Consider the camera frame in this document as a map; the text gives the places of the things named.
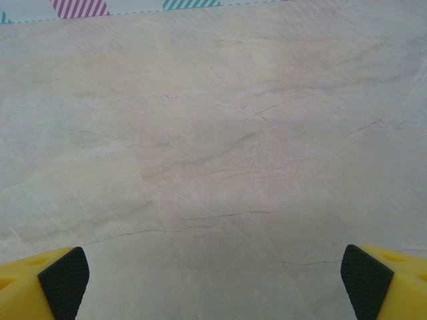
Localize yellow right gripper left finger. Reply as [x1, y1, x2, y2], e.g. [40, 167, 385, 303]
[0, 246, 91, 320]

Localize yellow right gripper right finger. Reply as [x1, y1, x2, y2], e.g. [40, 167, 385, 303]
[340, 244, 427, 320]

